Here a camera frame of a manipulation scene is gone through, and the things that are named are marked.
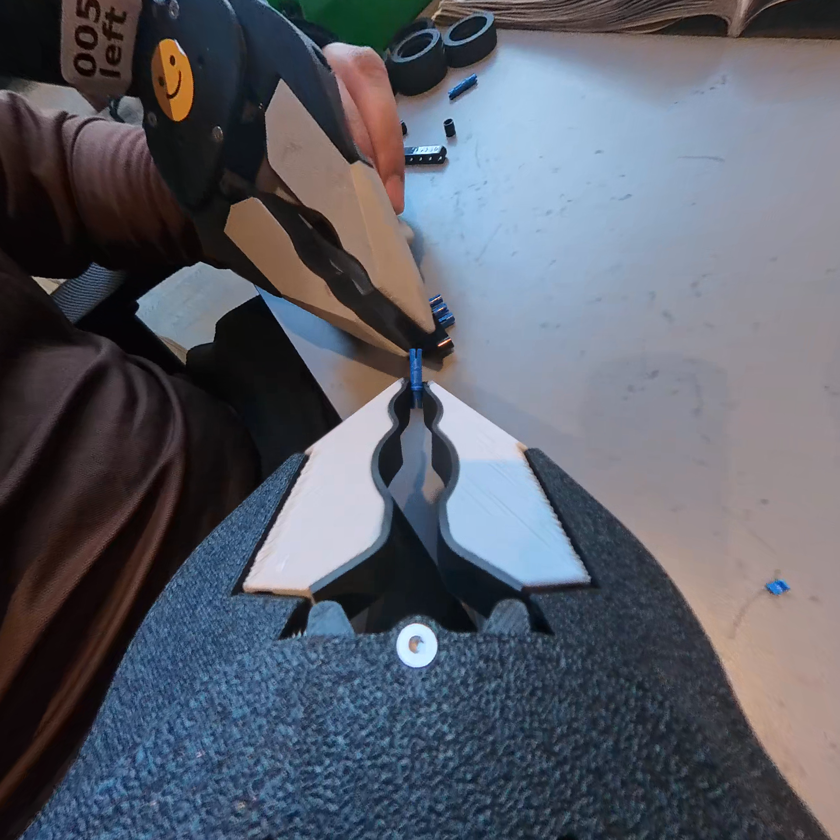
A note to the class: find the black brick beam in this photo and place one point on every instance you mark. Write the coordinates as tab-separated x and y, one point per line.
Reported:
425	155

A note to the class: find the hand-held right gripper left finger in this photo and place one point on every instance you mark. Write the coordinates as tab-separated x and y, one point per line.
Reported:
321	525

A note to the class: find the open instruction booklet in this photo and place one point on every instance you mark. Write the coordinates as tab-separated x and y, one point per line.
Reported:
623	13

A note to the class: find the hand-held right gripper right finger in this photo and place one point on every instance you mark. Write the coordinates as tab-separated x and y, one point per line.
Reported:
505	525

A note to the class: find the black beam assembly blue pins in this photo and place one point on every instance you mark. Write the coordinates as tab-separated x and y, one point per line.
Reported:
443	328

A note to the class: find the green plastic bin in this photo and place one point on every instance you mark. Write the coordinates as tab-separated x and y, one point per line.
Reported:
354	23

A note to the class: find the blue axle pin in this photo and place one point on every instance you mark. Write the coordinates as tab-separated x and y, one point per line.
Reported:
415	374
463	86

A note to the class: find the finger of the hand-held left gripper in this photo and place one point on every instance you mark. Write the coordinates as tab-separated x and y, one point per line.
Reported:
328	177
275	256

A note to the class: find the person's left forearm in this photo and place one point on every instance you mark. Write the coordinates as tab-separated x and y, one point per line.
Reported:
79	184

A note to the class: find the person's brown shirt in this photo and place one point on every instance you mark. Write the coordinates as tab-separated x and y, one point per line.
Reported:
98	492

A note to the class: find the small blue brick piece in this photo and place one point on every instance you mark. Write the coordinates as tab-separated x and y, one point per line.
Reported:
778	587

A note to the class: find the light grey desk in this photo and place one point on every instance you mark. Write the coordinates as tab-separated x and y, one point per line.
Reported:
623	295

